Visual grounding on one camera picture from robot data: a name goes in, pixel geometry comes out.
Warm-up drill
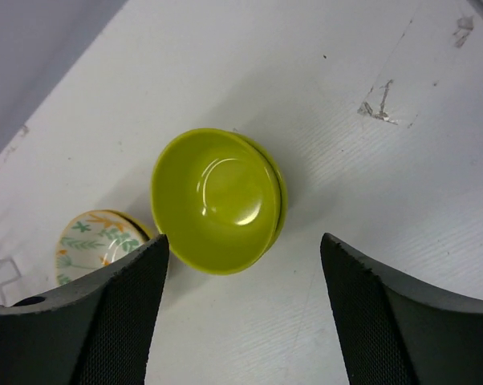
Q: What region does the blue patterned yellow bowl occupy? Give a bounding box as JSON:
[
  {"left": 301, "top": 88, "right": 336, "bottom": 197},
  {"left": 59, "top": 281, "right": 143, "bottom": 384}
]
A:
[{"left": 115, "top": 211, "right": 157, "bottom": 240}]

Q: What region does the green bowl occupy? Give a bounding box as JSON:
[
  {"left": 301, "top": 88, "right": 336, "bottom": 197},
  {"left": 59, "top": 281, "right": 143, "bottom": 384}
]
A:
[
  {"left": 237, "top": 132, "right": 289, "bottom": 252},
  {"left": 150, "top": 128, "right": 281, "bottom": 275}
]

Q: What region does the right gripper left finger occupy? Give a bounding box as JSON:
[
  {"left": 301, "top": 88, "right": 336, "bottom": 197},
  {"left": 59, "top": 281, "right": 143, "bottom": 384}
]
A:
[{"left": 0, "top": 235, "right": 169, "bottom": 384}]

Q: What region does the floral patterned yellow bowl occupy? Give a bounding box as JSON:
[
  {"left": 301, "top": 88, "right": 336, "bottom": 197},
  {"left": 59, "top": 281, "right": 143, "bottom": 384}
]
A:
[{"left": 55, "top": 209, "right": 148, "bottom": 286}]

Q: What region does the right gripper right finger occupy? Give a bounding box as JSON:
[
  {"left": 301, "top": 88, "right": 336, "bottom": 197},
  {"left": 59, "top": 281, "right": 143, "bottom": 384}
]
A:
[{"left": 320, "top": 233, "right": 483, "bottom": 384}]

